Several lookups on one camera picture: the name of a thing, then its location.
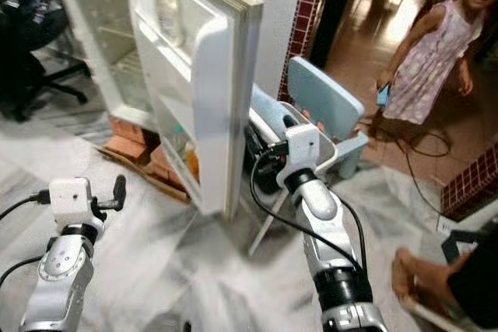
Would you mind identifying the blue phone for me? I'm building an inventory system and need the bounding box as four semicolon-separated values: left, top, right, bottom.
376;83;390;107

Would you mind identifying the girl in floral dress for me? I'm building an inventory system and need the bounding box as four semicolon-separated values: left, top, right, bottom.
376;0;498;125

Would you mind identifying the wooden base board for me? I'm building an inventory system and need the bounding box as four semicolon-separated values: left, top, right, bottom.
100;145;191;205

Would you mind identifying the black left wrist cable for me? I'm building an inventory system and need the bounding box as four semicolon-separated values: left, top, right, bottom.
0;189;54;220

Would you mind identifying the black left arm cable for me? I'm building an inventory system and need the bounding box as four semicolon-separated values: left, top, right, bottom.
0;253;52;286

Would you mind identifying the silver fridge door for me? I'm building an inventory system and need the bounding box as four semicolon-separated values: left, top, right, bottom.
128;0;265;222

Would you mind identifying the black metal stand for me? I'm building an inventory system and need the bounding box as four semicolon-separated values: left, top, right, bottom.
441;229;498;264

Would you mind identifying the black office chair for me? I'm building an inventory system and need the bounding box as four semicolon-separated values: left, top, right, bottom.
0;0;92;124

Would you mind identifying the black floor cable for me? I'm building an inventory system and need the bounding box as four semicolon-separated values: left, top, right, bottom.
362;126;456;216

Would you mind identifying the stack of red bricks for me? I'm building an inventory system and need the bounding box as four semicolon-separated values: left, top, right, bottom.
146;144;188;191
107;118;149;162

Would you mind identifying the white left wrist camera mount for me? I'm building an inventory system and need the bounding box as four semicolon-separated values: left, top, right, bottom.
48;177;108;228

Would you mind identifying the white plastic bottle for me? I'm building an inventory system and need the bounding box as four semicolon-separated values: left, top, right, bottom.
154;0;186;47

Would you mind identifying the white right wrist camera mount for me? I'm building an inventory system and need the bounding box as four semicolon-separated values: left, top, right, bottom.
282;123;342;179

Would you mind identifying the orange drink bottle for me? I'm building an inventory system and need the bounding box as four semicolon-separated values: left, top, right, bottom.
184;144;202;182

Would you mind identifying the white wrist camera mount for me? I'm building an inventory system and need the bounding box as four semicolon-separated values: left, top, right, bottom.
48;177;108;228
282;123;342;179

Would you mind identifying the blue and white high chair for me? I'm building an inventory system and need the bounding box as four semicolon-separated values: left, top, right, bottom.
245;56;369;257

